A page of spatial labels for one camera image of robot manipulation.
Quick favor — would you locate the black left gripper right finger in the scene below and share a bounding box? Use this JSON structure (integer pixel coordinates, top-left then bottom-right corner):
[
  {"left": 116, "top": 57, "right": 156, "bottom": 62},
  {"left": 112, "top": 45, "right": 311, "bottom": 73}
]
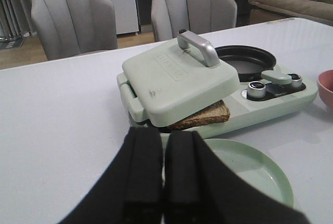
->
[{"left": 164, "top": 131, "right": 309, "bottom": 223}]

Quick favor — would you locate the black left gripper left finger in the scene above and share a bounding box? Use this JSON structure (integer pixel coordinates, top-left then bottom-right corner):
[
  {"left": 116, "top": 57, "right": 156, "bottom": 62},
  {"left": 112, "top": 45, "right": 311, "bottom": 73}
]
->
[{"left": 61, "top": 127, "right": 163, "bottom": 223}]

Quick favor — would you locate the mint green sandwich maker lid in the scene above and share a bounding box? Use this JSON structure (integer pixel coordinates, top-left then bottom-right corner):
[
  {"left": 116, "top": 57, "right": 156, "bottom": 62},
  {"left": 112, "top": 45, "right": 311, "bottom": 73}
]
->
[{"left": 117, "top": 29, "right": 240, "bottom": 127}]

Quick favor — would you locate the pink plastic bowl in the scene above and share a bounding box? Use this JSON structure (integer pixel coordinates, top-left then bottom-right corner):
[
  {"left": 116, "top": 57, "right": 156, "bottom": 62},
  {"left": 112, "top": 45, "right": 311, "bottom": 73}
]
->
[{"left": 317, "top": 70, "right": 332, "bottom": 109}]

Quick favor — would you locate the mint green breakfast maker base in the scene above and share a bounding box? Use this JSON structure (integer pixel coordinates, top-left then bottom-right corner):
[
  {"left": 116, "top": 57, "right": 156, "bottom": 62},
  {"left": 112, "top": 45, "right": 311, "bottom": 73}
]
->
[{"left": 125, "top": 78, "right": 317, "bottom": 140}]

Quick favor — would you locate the mint green round plate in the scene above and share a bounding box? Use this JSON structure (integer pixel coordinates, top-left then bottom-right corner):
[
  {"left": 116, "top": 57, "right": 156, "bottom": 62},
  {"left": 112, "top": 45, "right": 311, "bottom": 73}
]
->
[{"left": 161, "top": 138, "right": 294, "bottom": 208}]

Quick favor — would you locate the left silver control knob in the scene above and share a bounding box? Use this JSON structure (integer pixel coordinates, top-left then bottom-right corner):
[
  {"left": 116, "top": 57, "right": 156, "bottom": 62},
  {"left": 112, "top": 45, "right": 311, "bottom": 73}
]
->
[{"left": 247, "top": 81, "right": 266, "bottom": 99}]

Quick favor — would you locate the silver control knob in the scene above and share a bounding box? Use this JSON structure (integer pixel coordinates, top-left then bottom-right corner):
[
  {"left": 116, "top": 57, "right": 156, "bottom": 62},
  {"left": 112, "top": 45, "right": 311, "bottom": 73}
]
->
[
  {"left": 287, "top": 73, "right": 302, "bottom": 89},
  {"left": 247, "top": 81, "right": 266, "bottom": 99}
]

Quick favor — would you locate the black round frying pan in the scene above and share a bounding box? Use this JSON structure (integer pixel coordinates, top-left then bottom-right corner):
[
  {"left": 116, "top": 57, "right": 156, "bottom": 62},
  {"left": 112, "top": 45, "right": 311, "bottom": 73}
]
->
[{"left": 215, "top": 45, "right": 292, "bottom": 85}]

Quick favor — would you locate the right silver control knob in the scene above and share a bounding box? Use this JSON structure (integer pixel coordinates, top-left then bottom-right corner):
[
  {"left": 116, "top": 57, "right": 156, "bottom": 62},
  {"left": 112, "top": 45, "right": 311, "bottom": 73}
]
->
[{"left": 287, "top": 73, "right": 302, "bottom": 89}]

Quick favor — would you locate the left grey upholstered chair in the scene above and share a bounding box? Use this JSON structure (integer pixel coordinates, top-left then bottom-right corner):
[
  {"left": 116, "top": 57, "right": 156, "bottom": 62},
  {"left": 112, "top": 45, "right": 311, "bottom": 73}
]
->
[{"left": 31, "top": 0, "right": 118, "bottom": 60}]

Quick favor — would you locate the grey upholstered chair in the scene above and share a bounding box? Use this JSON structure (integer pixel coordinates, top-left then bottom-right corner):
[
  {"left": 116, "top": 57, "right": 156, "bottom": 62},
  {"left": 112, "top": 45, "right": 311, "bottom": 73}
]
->
[
  {"left": 31, "top": 0, "right": 118, "bottom": 60},
  {"left": 151, "top": 0, "right": 237, "bottom": 42}
]

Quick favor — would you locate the right grey upholstered chair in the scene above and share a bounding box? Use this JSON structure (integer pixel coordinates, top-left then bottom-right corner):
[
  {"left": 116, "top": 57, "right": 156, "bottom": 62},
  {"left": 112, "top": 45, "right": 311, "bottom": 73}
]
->
[{"left": 151, "top": 0, "right": 237, "bottom": 42}]

